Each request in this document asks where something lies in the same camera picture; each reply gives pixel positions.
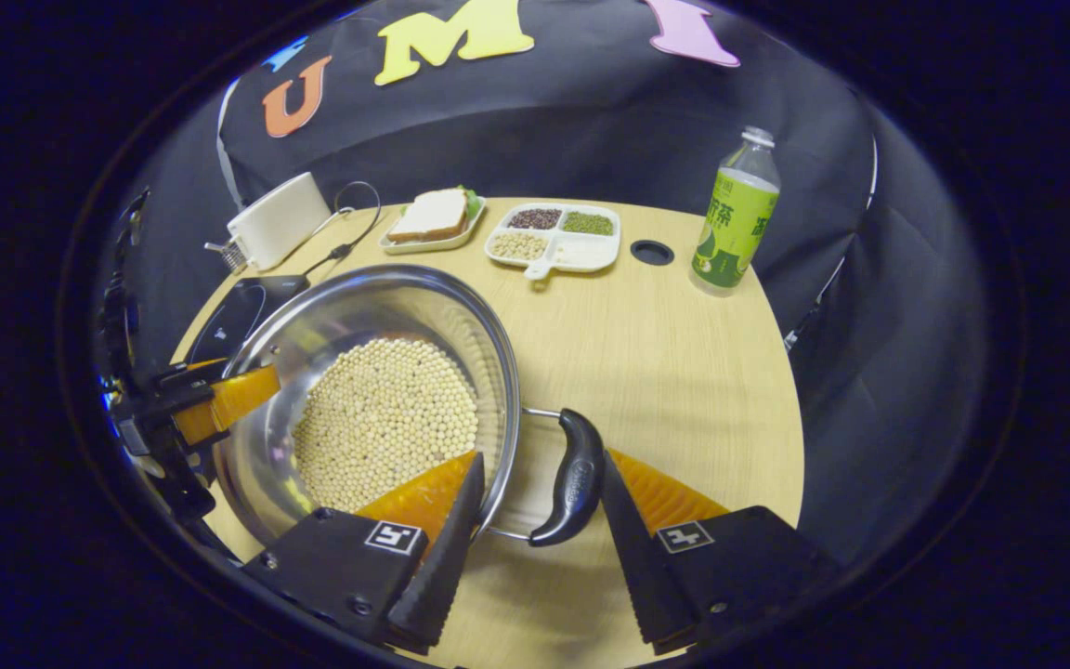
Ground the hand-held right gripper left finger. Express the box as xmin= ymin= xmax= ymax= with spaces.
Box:
xmin=242 ymin=452 xmax=487 ymax=656

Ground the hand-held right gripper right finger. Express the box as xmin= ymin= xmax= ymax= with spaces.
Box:
xmin=602 ymin=448 xmax=838 ymax=656

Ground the black induction cooktop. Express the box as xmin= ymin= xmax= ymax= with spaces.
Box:
xmin=184 ymin=274 xmax=310 ymax=365

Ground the steel pot with black handle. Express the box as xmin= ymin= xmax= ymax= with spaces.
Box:
xmin=213 ymin=264 xmax=607 ymax=549

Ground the pile of soybeans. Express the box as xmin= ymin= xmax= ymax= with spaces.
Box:
xmin=292 ymin=337 xmax=480 ymax=514

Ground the white toaster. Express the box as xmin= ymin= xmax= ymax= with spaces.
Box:
xmin=227 ymin=172 xmax=333 ymax=272

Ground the white bread sandwich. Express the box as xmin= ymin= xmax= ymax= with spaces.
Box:
xmin=386 ymin=186 xmax=483 ymax=244

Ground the white divided bean tray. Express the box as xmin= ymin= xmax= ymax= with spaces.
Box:
xmin=485 ymin=203 xmax=621 ymax=282

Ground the green drink bottle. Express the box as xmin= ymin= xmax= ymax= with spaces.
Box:
xmin=689 ymin=126 xmax=782 ymax=298

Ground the small wire basket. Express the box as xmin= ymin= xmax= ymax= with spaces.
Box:
xmin=205 ymin=237 xmax=249 ymax=276

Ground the black power cable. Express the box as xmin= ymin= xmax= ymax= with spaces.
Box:
xmin=303 ymin=181 xmax=383 ymax=280

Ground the white toaster cable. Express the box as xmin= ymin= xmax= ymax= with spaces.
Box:
xmin=310 ymin=208 xmax=352 ymax=244

